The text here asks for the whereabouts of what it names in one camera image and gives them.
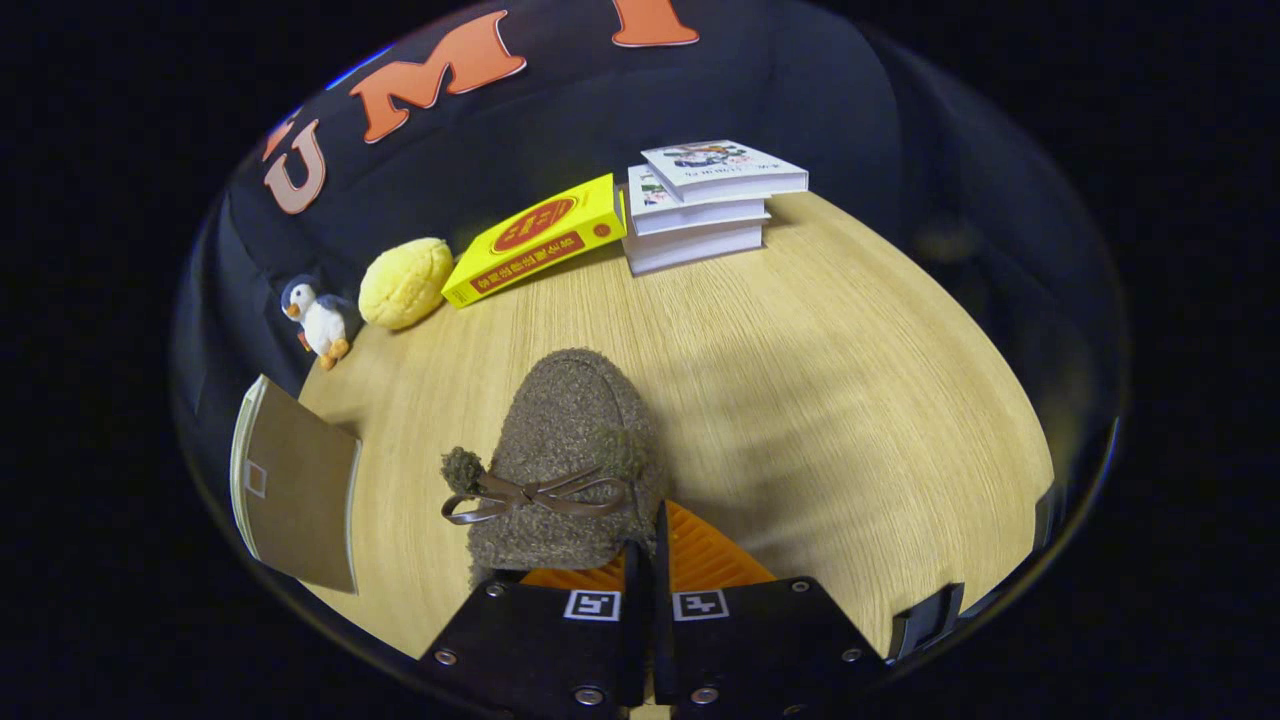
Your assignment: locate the penguin plush toy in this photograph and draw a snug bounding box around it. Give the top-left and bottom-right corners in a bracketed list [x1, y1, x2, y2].
[280, 275, 353, 372]

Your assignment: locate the brown fuzzy shoe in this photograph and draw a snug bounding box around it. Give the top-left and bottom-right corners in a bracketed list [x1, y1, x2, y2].
[440, 348, 669, 591]

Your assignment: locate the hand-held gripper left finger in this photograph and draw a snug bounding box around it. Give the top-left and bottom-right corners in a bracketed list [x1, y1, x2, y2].
[418, 540, 649, 720]

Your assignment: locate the black plastic bracket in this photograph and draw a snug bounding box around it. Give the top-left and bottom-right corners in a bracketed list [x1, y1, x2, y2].
[889, 583, 966, 662]

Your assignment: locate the yellow bun plush toy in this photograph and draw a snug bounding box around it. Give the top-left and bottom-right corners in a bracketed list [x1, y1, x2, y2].
[358, 237, 454, 331]

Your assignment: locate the yellow book with red circle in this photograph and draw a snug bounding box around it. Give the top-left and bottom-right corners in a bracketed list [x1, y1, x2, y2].
[442, 173, 628, 309]

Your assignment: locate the thick plain white book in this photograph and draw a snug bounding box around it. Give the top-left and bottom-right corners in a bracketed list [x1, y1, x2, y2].
[622, 220, 766, 277]

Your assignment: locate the beige fabric storage box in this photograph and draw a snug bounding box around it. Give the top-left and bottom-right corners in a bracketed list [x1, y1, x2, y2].
[230, 375, 362, 596]

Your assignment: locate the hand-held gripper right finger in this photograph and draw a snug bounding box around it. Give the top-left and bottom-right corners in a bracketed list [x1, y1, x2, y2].
[652, 500, 891, 720]

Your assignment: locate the white book with green print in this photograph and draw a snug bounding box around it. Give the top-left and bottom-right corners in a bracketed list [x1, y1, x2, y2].
[627, 163, 771, 238]

